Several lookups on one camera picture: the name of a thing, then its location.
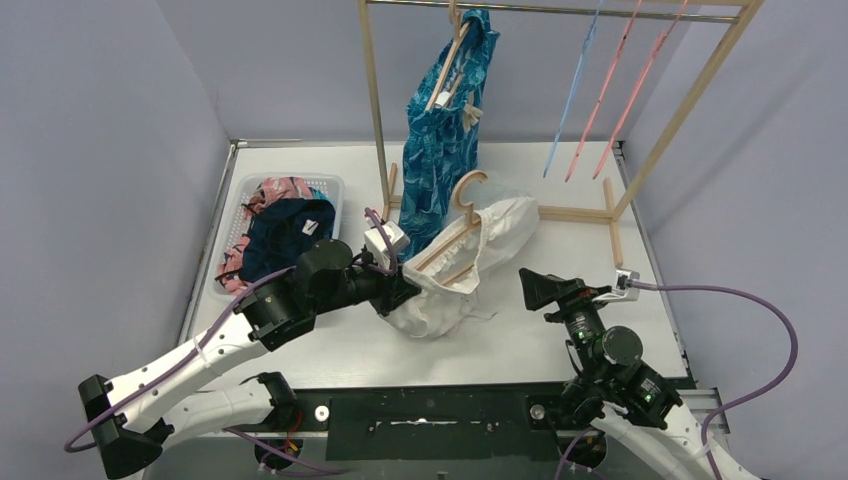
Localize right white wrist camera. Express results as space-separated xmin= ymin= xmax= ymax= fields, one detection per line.
xmin=594 ymin=269 xmax=640 ymax=304

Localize light blue hanger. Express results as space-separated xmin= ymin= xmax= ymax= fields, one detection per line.
xmin=542 ymin=0 xmax=607 ymax=178

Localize pink hanger of floral shorts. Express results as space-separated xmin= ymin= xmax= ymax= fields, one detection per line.
xmin=564 ymin=0 xmax=643 ymax=182

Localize dark teal patterned shorts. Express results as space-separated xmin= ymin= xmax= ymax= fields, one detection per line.
xmin=398 ymin=9 xmax=500 ymax=262

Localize wooden hanger rear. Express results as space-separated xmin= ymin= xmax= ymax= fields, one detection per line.
xmin=425 ymin=0 xmax=470 ymax=111

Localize white drawstring shorts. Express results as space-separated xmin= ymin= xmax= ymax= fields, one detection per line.
xmin=383 ymin=196 xmax=539 ymax=338

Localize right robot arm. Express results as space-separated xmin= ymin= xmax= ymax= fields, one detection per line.
xmin=519 ymin=268 xmax=753 ymax=479

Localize wooden hanger front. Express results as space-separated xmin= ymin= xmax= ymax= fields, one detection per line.
xmin=413 ymin=169 xmax=490 ymax=289

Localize pink plastic hanger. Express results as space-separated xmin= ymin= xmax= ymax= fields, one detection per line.
xmin=592 ymin=0 xmax=690 ymax=180

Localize wooden clothes rack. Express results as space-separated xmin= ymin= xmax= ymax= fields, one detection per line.
xmin=357 ymin=1 xmax=764 ymax=268

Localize wooden hanger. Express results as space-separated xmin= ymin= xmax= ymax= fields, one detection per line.
xmin=413 ymin=169 xmax=490 ymax=289
xmin=425 ymin=0 xmax=470 ymax=111

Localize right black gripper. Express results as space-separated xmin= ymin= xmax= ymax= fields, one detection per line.
xmin=517 ymin=267 xmax=611 ymax=378

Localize white plastic basket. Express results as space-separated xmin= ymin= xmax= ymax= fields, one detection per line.
xmin=210 ymin=172 xmax=345 ymax=299

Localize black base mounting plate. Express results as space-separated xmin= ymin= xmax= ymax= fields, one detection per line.
xmin=229 ymin=380 xmax=598 ymax=462

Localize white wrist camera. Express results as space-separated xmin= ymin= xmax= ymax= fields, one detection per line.
xmin=364 ymin=220 xmax=410 ymax=270
xmin=594 ymin=269 xmax=640 ymax=304

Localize pink navy floral shorts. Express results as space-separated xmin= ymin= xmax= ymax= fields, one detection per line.
xmin=214 ymin=176 xmax=314 ymax=296

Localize navy blue shorts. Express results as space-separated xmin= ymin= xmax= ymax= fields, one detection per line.
xmin=239 ymin=199 xmax=336 ymax=282

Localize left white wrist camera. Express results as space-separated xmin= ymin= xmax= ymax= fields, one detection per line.
xmin=364 ymin=220 xmax=410 ymax=270

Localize light blue shark shorts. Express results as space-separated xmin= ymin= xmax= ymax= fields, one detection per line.
xmin=310 ymin=188 xmax=329 ymax=201

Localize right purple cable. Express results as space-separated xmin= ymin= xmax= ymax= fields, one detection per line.
xmin=553 ymin=280 xmax=800 ymax=480

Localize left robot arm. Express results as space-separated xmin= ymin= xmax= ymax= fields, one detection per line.
xmin=78 ymin=240 xmax=421 ymax=479

